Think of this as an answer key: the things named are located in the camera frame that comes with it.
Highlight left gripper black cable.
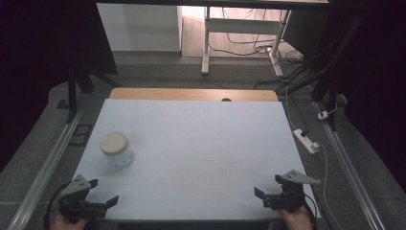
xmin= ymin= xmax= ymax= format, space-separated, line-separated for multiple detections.
xmin=43 ymin=182 xmax=72 ymax=230

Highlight cream white round bowl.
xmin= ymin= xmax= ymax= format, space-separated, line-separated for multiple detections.
xmin=100 ymin=131 xmax=130 ymax=157

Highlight clear plastic jar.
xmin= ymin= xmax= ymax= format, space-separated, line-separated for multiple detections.
xmin=102 ymin=146 xmax=135 ymax=170

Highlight white desk frame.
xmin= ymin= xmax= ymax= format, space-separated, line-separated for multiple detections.
xmin=200 ymin=6 xmax=292 ymax=78

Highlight person's left hand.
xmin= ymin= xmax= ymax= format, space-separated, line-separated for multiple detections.
xmin=49 ymin=212 xmax=91 ymax=230

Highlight metal floor rail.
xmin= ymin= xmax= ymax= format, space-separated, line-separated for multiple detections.
xmin=6 ymin=104 xmax=86 ymax=230
xmin=313 ymin=101 xmax=388 ymax=230

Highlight white power strip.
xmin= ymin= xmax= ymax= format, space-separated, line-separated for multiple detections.
xmin=292 ymin=128 xmax=321 ymax=155

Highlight tangled floor cables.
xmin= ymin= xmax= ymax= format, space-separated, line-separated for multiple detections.
xmin=209 ymin=8 xmax=305 ymax=66

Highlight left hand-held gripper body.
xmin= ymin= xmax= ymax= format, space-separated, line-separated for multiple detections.
xmin=57 ymin=173 xmax=109 ymax=223

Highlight long white cable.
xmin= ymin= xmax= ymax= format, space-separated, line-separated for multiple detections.
xmin=317 ymin=142 xmax=345 ymax=230

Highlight thin white cable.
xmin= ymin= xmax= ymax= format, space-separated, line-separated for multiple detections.
xmin=284 ymin=85 xmax=299 ymax=131

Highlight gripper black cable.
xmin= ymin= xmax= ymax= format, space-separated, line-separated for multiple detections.
xmin=303 ymin=193 xmax=319 ymax=230
xmin=43 ymin=182 xmax=72 ymax=230

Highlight white table mat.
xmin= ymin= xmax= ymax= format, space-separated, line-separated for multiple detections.
xmin=72 ymin=98 xmax=322 ymax=222

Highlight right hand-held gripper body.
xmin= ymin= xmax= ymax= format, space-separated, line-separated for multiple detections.
xmin=262 ymin=169 xmax=322 ymax=214

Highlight person's right hand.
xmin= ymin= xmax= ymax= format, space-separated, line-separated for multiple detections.
xmin=277 ymin=205 xmax=315 ymax=230

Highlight white cabinet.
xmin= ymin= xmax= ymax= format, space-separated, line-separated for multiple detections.
xmin=96 ymin=3 xmax=183 ymax=53

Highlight dark curtain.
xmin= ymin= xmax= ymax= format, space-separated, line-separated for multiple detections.
xmin=0 ymin=0 xmax=119 ymax=173
xmin=328 ymin=0 xmax=406 ymax=193

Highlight black stand with cables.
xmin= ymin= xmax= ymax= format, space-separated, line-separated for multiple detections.
xmin=276 ymin=13 xmax=367 ymax=132

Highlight wooden table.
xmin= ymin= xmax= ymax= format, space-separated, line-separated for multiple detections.
xmin=109 ymin=87 xmax=280 ymax=103

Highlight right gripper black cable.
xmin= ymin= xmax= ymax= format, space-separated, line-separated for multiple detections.
xmin=303 ymin=193 xmax=319 ymax=230

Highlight black floor bracket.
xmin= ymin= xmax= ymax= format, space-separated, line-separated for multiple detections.
xmin=68 ymin=124 xmax=94 ymax=148

